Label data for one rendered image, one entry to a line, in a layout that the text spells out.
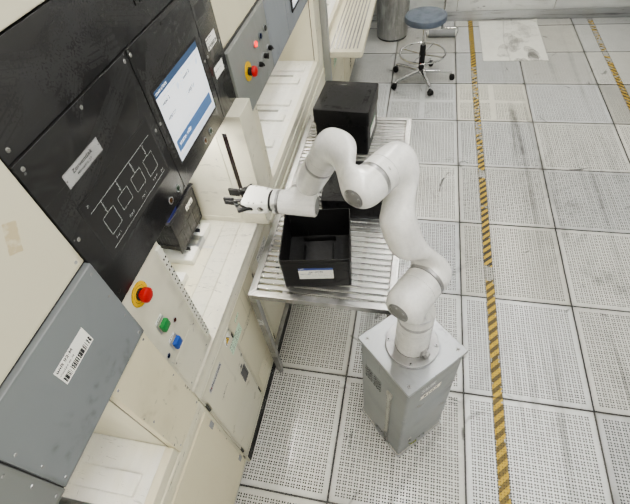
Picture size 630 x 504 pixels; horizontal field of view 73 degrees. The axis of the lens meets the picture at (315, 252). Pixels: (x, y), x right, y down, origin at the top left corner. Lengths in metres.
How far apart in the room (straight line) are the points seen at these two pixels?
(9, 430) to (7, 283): 0.25
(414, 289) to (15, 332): 0.92
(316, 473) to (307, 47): 2.44
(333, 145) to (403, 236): 0.30
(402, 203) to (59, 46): 0.80
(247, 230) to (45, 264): 1.10
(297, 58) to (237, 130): 1.53
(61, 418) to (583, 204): 3.17
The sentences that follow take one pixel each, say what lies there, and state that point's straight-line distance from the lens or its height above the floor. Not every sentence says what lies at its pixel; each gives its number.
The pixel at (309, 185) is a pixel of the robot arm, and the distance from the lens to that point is 1.27.
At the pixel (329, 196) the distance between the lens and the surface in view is 1.96.
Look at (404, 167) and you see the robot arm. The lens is 1.09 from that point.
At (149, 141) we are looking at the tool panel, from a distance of 1.15.
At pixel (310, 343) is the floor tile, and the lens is 2.49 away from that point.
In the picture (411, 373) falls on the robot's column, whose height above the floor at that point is 0.76.
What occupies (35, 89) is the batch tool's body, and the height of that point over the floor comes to 1.86.
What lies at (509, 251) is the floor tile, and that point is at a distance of 2.98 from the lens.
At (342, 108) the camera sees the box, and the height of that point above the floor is 1.01.
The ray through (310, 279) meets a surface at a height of 0.81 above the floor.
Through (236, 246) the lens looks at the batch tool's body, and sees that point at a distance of 1.82.
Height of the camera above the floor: 2.19
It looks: 50 degrees down
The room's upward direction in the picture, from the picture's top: 9 degrees counter-clockwise
